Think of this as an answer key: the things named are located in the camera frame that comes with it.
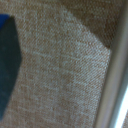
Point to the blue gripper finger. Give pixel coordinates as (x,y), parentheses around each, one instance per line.
(8,63)

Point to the pale vertical screen post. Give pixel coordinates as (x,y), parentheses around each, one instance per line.
(115,86)

